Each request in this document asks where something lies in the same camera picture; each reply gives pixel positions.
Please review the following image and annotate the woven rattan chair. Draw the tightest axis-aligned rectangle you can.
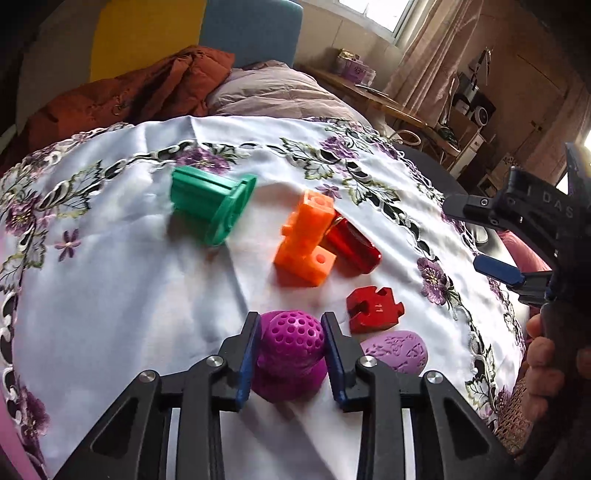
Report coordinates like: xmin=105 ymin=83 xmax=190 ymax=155
xmin=496 ymin=378 xmax=532 ymax=455

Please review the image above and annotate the red translucent plastic part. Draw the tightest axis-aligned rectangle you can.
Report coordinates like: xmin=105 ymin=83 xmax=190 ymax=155
xmin=323 ymin=217 xmax=383 ymax=275

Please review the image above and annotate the pink cushion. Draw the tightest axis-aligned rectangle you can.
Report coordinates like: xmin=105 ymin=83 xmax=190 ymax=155
xmin=501 ymin=228 xmax=552 ymax=273

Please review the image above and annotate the pale pink duvet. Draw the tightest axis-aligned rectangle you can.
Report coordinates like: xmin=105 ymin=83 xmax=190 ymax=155
xmin=205 ymin=60 xmax=375 ymax=134

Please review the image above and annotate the purple oval toy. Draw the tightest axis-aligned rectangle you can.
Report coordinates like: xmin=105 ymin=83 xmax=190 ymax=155
xmin=359 ymin=330 xmax=430 ymax=377

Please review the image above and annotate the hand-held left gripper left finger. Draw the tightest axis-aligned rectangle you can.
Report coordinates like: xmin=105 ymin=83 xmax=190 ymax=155
xmin=53 ymin=311 xmax=264 ymax=480

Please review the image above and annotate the orange plastic block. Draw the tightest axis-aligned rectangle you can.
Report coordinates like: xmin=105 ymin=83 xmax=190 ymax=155
xmin=273 ymin=190 xmax=337 ymax=288

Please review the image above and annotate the person's right hand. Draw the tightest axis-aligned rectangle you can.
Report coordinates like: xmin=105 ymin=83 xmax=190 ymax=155
xmin=522 ymin=311 xmax=591 ymax=422

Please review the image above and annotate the red puzzle piece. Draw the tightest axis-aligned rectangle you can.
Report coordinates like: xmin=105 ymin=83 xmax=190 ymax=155
xmin=346 ymin=286 xmax=405 ymax=334

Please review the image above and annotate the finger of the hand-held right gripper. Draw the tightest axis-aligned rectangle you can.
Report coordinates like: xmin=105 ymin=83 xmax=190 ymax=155
xmin=472 ymin=253 xmax=553 ymax=303
xmin=442 ymin=193 xmax=509 ymax=229

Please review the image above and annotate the purple perforated toy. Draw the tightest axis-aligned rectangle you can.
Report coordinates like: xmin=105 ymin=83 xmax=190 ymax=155
xmin=252 ymin=310 xmax=329 ymax=407

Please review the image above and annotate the rust quilted jacket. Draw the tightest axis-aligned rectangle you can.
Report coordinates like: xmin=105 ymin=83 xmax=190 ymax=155
xmin=0 ymin=45 xmax=236 ymax=160

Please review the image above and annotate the pink patterned curtain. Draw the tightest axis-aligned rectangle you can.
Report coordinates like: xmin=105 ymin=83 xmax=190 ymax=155
xmin=383 ymin=0 xmax=490 ymax=121

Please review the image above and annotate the window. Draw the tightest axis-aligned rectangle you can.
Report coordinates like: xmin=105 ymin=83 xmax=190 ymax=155
xmin=339 ymin=0 xmax=416 ymax=44

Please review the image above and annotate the white embroidered tablecloth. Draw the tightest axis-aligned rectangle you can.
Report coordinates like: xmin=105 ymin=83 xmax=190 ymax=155
xmin=0 ymin=115 xmax=527 ymax=480

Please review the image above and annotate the green plastic spool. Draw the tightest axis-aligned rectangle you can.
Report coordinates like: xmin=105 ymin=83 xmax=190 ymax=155
xmin=170 ymin=166 xmax=257 ymax=247

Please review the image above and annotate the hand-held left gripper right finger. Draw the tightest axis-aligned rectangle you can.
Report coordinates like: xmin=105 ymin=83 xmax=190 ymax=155
xmin=320 ymin=311 xmax=515 ymax=480

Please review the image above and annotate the purple gift box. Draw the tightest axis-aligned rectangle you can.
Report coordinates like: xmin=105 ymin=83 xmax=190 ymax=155
xmin=336 ymin=48 xmax=376 ymax=84

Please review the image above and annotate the wooden window shelf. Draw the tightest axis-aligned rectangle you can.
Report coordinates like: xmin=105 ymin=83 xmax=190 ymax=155
xmin=305 ymin=65 xmax=428 ymax=127

